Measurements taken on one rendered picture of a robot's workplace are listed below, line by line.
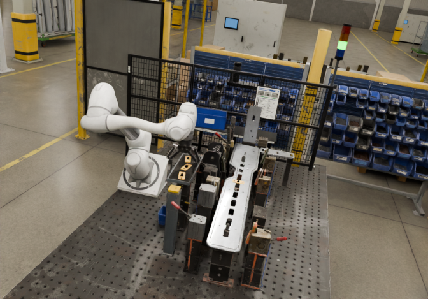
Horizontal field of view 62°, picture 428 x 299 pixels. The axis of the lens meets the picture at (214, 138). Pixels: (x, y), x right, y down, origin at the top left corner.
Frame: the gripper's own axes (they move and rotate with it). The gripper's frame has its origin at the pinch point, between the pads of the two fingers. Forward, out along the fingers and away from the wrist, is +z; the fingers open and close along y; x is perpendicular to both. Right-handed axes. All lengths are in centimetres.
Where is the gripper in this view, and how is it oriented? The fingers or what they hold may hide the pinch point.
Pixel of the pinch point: (182, 169)
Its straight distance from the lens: 214.7
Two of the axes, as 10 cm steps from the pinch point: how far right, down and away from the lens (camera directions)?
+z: -1.2, 9.1, 3.9
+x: 0.0, -4.0, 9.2
